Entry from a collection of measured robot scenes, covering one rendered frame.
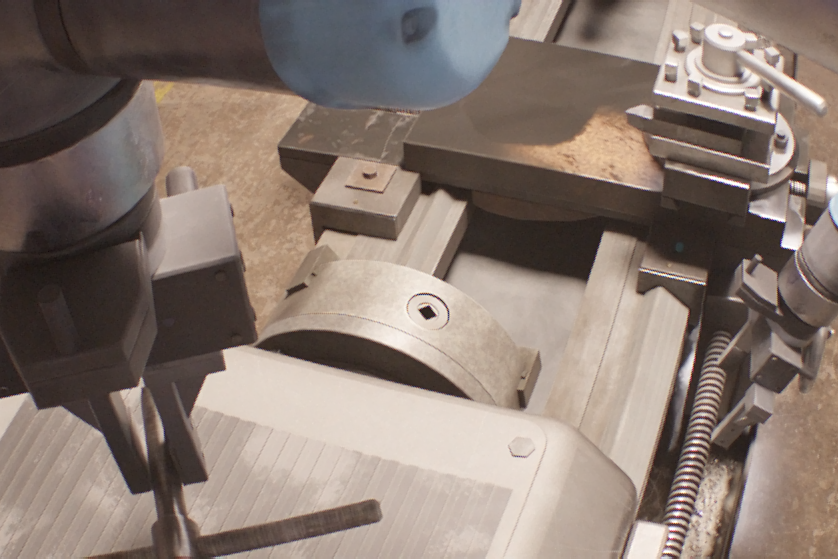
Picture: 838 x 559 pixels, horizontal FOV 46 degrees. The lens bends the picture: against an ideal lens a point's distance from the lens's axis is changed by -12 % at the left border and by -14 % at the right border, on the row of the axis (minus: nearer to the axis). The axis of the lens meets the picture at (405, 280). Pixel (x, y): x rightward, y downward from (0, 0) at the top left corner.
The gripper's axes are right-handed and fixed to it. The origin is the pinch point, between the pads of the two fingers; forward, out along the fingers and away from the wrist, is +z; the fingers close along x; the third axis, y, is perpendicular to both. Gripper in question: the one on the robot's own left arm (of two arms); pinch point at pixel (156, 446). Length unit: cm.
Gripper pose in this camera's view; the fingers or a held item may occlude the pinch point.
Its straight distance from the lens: 54.6
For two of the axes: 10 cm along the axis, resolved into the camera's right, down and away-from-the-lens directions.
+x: -9.7, 2.2, -1.3
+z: 0.7, 7.1, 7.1
